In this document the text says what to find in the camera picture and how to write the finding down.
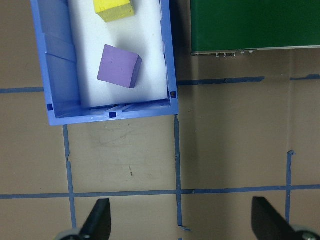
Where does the white foam pad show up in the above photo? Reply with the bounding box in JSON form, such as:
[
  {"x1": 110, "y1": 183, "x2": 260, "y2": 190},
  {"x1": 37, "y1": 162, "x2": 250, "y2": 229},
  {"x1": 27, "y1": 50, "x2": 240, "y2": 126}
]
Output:
[{"x1": 67, "y1": 0, "x2": 169, "y2": 108}]

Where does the yellow foam block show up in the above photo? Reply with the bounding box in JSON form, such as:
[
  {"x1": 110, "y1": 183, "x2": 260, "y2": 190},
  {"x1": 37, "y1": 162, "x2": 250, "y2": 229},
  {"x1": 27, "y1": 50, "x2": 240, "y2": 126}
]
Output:
[{"x1": 92, "y1": 0, "x2": 135, "y2": 23}]

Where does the purple foam block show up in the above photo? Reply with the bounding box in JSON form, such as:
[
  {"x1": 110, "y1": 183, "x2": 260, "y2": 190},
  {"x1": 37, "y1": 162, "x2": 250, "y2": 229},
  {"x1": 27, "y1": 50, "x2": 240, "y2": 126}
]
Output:
[{"x1": 97, "y1": 44, "x2": 143, "y2": 89}]

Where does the green conveyor belt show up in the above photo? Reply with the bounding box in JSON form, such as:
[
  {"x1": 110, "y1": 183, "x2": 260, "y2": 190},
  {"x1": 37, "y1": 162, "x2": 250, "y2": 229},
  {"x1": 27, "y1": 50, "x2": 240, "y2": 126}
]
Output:
[{"x1": 190, "y1": 0, "x2": 320, "y2": 58}]

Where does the blue plastic storage bin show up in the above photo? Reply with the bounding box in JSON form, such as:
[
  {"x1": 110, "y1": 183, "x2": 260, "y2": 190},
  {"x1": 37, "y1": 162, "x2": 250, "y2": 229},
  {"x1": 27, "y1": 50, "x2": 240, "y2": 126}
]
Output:
[{"x1": 29, "y1": 0, "x2": 180, "y2": 127}]

